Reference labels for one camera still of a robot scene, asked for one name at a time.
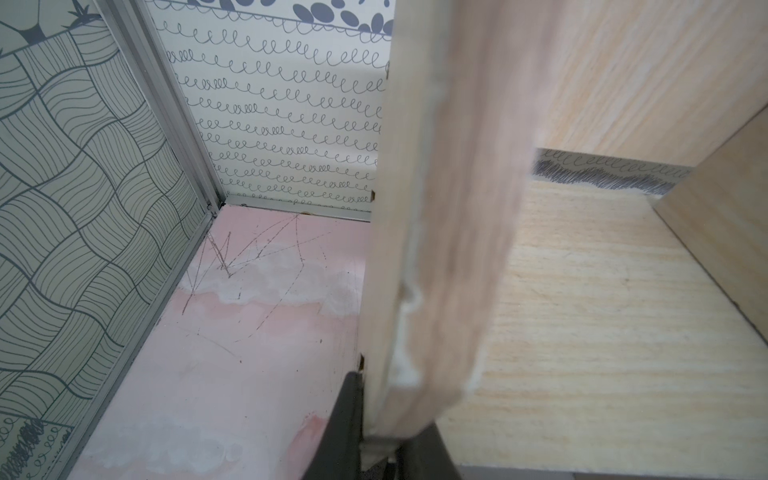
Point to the pink floral table mat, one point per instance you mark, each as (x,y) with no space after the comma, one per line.
(238,378)

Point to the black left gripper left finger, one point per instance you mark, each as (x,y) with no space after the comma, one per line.
(338,453)

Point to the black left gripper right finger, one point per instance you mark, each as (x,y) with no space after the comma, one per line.
(425,457)

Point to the light wooden bookshelf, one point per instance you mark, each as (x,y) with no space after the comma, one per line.
(546,326)

